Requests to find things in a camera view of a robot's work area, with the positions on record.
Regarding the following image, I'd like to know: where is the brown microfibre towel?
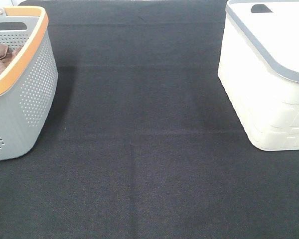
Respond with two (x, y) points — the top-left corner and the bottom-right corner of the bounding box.
(0, 44), (23, 74)

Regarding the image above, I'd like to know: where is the black table cloth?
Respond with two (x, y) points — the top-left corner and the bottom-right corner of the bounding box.
(0, 0), (299, 239)

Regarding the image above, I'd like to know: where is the white lidded storage basket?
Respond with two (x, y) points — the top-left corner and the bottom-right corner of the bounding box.
(218, 0), (299, 151)

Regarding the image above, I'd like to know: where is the grey perforated laundry basket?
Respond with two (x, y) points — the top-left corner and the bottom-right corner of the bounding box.
(0, 6), (58, 161)

